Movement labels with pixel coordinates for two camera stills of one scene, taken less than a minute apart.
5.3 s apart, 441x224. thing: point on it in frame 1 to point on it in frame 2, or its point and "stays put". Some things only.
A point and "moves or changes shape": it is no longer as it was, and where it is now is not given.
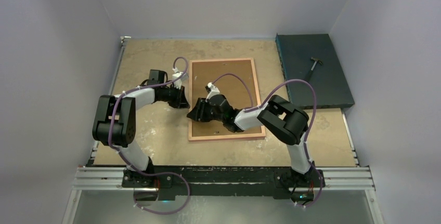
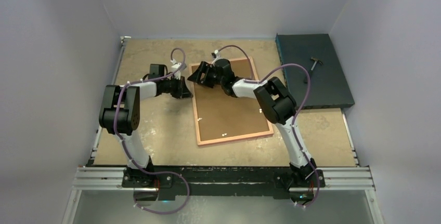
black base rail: (168, 183) stays put
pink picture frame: (208, 137) moves or changes shape
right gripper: (197, 114) to (206, 67)
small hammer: (316, 60) stays put
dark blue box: (313, 57) stays put
